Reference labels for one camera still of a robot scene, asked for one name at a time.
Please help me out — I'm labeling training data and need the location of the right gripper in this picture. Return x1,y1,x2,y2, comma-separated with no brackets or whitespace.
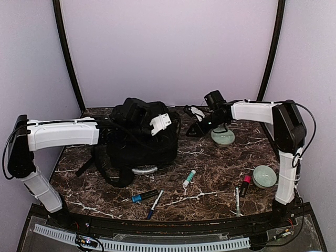
186,112,227,138

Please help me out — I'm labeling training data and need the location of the green white glue stick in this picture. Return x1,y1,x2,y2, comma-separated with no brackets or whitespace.
182,170,196,188

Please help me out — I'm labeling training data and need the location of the black student backpack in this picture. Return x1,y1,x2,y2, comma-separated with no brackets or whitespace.
75,98,182,188

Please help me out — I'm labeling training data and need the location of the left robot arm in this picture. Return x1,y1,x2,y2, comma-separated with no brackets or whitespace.
1,114,132,229

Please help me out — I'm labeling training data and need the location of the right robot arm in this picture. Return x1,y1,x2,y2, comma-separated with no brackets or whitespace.
183,90,312,205

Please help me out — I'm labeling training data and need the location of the far celadon bowl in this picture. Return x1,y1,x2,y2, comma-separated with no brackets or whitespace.
211,127,235,148

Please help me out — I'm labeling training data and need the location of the celadon bowl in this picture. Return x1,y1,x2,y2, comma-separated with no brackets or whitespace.
211,127,235,148
253,165,277,189

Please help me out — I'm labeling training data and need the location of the black pink highlighter marker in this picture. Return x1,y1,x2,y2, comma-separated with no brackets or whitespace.
239,175,251,197

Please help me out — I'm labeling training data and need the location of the grey white pen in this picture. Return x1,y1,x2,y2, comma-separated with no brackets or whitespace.
235,186,241,217

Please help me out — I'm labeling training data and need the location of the near celadon bowl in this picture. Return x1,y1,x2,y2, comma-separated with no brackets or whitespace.
253,165,277,189

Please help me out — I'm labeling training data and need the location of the black blue highlighter marker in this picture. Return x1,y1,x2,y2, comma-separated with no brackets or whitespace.
131,190,159,203

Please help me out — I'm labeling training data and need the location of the blue capped pen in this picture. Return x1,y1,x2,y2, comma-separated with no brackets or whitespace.
146,190,164,220

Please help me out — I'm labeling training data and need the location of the small circuit board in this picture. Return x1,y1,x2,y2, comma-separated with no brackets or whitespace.
75,236,98,248

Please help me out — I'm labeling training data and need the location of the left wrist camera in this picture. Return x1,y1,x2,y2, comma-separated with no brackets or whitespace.
150,113,172,136

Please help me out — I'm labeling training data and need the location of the right black frame post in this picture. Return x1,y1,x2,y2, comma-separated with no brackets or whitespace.
256,0,286,101

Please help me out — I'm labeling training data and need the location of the black frame post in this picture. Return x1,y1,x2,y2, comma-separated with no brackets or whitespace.
256,0,286,101
52,0,86,113

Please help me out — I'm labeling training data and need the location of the white slotted cable duct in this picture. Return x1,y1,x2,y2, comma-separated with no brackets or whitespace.
33,224,250,251

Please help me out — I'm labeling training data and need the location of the left black frame post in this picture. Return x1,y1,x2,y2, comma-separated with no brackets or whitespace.
52,0,86,113

